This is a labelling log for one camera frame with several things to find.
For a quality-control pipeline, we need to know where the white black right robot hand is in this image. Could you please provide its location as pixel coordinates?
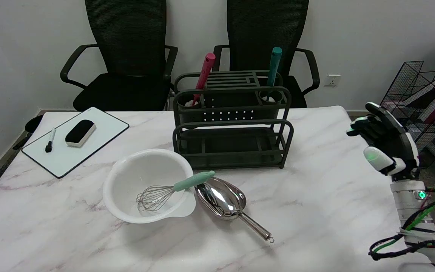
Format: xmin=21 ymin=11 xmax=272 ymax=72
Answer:
xmin=346 ymin=102 xmax=420 ymax=181

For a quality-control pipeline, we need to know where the blue sponge bottle brush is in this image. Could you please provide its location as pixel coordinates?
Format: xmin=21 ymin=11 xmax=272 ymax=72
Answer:
xmin=265 ymin=47 xmax=283 ymax=102

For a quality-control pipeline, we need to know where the pink bottle brush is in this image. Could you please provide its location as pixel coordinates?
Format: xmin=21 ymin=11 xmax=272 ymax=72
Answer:
xmin=192 ymin=53 xmax=216 ymax=107

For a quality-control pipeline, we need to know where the white book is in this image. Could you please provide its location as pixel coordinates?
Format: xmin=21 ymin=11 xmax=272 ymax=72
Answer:
xmin=414 ymin=130 xmax=435 ymax=152

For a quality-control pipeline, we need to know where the dark green dish rack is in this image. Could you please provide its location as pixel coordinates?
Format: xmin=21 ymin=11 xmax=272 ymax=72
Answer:
xmin=172 ymin=70 xmax=294 ymax=170

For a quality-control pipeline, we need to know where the black mesh office chair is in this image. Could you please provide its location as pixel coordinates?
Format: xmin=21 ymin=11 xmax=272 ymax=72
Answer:
xmin=60 ymin=0 xmax=179 ymax=112
xmin=213 ymin=0 xmax=321 ymax=109

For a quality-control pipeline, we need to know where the stainless steel scoop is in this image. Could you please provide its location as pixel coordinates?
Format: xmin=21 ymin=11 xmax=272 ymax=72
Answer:
xmin=195 ymin=177 xmax=275 ymax=243

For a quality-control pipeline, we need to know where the white plastic mixing bowl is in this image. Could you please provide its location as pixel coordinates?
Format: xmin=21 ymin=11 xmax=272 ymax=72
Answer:
xmin=102 ymin=148 xmax=196 ymax=224

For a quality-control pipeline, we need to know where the small whiteboard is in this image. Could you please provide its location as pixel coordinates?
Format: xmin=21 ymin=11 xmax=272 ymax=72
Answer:
xmin=21 ymin=107 xmax=130 ymax=179

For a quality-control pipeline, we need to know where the black whiteboard eraser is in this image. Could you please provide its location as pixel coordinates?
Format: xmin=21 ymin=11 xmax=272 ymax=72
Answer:
xmin=65 ymin=119 xmax=97 ymax=148

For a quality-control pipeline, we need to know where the black whiteboard marker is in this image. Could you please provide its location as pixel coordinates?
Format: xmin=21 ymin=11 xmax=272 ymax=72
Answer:
xmin=45 ymin=128 xmax=57 ymax=153

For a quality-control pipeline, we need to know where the black round floor object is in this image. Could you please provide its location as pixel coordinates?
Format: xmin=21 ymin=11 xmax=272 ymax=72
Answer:
xmin=25 ymin=114 xmax=44 ymax=135

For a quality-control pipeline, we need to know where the black wire rack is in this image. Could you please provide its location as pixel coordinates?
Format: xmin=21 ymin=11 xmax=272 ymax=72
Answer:
xmin=380 ymin=60 xmax=435 ymax=170

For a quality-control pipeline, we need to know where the green cable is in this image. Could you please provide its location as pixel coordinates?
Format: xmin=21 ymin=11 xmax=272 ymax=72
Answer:
xmin=374 ymin=188 xmax=435 ymax=254

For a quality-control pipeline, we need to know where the white wall outlet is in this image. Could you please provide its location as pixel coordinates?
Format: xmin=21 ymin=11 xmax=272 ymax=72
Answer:
xmin=324 ymin=74 xmax=341 ymax=88

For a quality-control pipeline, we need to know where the black looped cable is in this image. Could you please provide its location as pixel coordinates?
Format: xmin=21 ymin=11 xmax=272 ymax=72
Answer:
xmin=369 ymin=212 xmax=435 ymax=265

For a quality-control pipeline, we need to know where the green handled wire whisk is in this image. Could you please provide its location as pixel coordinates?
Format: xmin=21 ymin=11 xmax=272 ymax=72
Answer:
xmin=136 ymin=170 xmax=216 ymax=213

